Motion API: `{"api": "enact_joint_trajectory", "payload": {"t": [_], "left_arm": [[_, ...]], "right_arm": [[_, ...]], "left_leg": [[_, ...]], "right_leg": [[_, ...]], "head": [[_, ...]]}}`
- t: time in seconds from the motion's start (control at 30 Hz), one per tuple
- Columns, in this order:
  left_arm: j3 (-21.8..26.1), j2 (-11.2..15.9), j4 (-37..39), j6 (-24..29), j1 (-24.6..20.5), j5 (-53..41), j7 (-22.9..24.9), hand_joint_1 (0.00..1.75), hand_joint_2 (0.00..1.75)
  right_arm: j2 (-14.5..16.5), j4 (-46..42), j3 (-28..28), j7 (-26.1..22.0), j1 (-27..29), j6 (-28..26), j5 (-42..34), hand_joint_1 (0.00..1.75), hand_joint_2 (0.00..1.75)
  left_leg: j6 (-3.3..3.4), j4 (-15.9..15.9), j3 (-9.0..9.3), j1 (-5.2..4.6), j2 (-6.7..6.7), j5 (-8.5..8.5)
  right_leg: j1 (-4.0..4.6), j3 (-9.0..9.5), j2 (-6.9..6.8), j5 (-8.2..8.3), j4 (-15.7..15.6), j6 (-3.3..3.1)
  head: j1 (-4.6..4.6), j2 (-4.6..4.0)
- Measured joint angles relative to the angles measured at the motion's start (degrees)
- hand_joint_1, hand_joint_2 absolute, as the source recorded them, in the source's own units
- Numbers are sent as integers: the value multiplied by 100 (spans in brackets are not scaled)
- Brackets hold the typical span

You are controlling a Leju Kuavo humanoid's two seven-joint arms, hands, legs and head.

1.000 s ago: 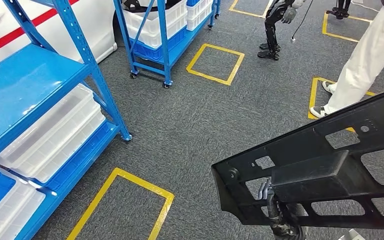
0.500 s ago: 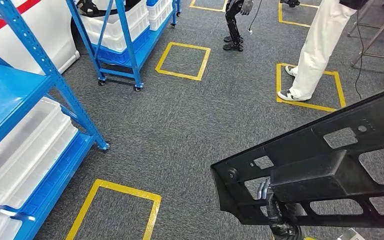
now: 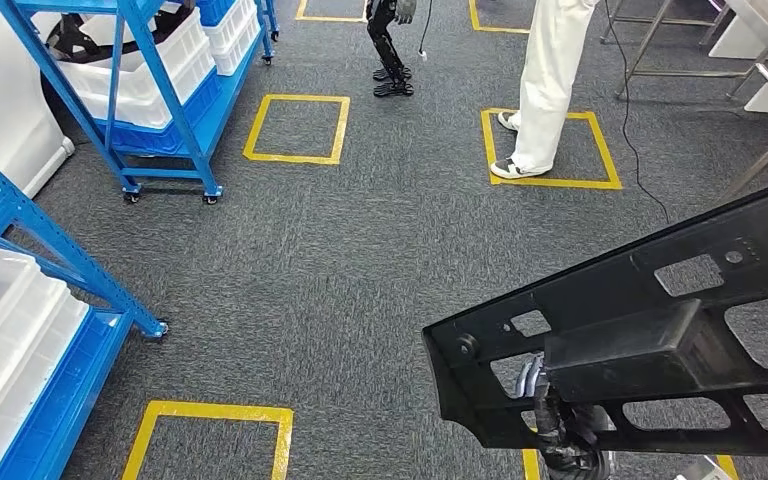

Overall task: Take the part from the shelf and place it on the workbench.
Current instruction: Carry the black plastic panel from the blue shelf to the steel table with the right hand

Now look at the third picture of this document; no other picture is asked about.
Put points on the black humanoid robot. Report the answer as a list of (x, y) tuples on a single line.
[(384, 46)]

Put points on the white cabinet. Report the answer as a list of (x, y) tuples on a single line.
[(732, 43)]

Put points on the black plastic plate frame part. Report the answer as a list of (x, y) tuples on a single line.
[(622, 344)]

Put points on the person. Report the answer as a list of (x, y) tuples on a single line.
[(550, 79)]

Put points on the black steering wheel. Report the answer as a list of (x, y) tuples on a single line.
[(69, 40)]

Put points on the small white plastic crate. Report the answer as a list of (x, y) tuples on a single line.
[(235, 40)]

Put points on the blue wheeled shelf rack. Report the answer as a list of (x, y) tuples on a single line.
[(225, 112)]

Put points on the small blue plastic crate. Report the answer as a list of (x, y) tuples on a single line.
[(215, 10)]

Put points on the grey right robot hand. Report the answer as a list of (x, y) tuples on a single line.
[(550, 424)]

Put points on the yellow floor tape square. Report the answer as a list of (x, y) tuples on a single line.
[(576, 184), (331, 18), (304, 99), (503, 29)]

